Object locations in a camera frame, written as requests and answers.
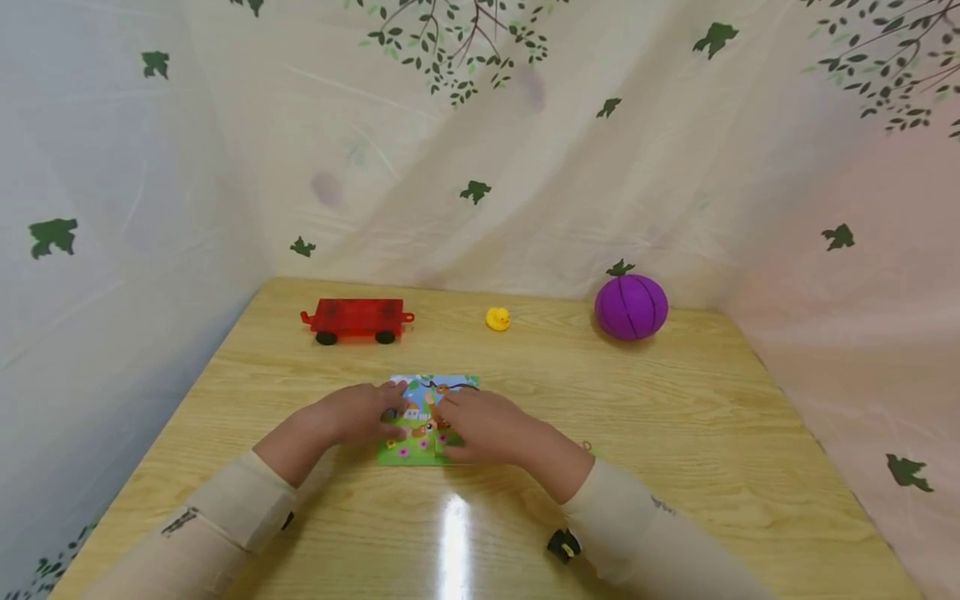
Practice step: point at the purple ball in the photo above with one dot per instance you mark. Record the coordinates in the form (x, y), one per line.
(631, 307)

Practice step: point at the yellow rubber duck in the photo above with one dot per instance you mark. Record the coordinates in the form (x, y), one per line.
(497, 319)

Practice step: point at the person's left fingers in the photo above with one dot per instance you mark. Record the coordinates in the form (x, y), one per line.
(390, 408)

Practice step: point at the person's right forearm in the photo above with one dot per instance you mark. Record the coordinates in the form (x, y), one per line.
(637, 525)

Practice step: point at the person's left hand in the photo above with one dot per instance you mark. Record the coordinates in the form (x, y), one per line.
(352, 414)

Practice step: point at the person's right hand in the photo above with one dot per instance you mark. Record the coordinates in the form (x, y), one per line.
(491, 425)

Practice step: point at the red toy wagon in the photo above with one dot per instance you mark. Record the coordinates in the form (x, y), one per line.
(357, 316)

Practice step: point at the person's right fingers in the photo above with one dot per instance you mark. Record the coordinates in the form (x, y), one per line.
(452, 421)

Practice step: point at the black wrist band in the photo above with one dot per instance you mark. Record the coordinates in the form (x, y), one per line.
(287, 521)
(563, 546)

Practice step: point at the colourful picture puzzle board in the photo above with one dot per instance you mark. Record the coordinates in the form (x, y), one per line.
(420, 442)

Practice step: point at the person's left forearm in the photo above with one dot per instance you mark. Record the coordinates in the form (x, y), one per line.
(225, 508)

